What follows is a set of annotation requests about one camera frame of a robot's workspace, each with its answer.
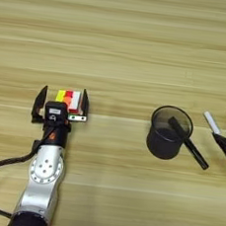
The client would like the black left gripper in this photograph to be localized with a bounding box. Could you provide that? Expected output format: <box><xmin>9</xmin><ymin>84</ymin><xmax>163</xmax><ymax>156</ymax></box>
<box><xmin>27</xmin><ymin>82</ymin><xmax>92</xmax><ymax>151</ymax></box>

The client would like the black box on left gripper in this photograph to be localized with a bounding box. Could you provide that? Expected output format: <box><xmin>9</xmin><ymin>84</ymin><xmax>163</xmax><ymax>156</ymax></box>
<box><xmin>42</xmin><ymin>100</ymin><xmax>70</xmax><ymax>124</ymax></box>

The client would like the multicoloured block stack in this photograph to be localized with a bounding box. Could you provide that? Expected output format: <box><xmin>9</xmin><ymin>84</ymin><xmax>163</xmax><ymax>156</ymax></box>
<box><xmin>53</xmin><ymin>88</ymin><xmax>91</xmax><ymax>124</ymax></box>

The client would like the black mesh pen cup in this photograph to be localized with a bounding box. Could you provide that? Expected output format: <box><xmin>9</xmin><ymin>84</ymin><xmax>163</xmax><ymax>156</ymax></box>
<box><xmin>144</xmin><ymin>103</ymin><xmax>197</xmax><ymax>164</ymax></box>

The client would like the black marker pen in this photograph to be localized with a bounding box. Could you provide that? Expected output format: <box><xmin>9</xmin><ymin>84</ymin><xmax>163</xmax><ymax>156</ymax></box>
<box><xmin>162</xmin><ymin>115</ymin><xmax>215</xmax><ymax>172</ymax></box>

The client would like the white marker with black cap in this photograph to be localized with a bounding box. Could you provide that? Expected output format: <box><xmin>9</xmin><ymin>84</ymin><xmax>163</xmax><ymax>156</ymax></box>
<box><xmin>200</xmin><ymin>111</ymin><xmax>225</xmax><ymax>136</ymax></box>

